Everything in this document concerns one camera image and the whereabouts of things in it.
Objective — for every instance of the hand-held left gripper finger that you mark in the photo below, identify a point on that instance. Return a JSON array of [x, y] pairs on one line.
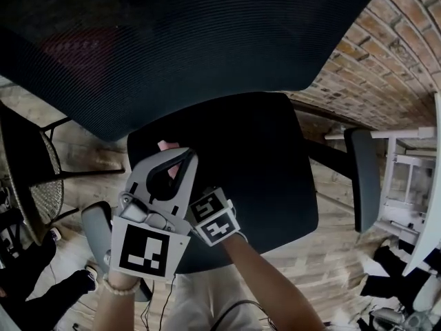
[[155, 159], [191, 181]]

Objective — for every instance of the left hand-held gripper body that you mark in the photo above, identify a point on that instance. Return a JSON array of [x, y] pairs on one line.
[[144, 250]]

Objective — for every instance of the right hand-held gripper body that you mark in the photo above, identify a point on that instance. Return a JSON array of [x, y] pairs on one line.
[[213, 219]]

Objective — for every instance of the pink cloth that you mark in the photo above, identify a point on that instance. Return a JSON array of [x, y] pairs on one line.
[[166, 145]]

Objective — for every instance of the black chair seat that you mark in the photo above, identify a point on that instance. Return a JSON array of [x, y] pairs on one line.
[[255, 157]]

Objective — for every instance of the person's left forearm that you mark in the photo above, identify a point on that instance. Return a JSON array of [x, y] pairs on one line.
[[115, 309]]

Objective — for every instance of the person's right forearm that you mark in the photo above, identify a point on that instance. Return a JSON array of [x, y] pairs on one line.
[[272, 281]]

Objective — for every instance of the light grey chair armrest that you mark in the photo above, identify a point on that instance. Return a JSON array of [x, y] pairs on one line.
[[96, 229]]

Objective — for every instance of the black mesh chair backrest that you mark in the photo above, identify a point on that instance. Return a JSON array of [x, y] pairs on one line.
[[165, 47]]

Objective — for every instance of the black metal wicker chair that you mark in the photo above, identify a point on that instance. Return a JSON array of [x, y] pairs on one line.
[[38, 171]]

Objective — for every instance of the dark grey chair armrest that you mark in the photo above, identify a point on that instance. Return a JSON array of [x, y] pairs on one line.
[[365, 178]]

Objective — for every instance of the person's white trousers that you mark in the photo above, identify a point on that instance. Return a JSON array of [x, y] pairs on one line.
[[203, 305]]

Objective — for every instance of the black armrest support bar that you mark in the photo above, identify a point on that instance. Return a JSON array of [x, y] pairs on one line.
[[330, 159]]

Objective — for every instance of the white table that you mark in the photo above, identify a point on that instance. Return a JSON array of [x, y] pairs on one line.
[[427, 212]]

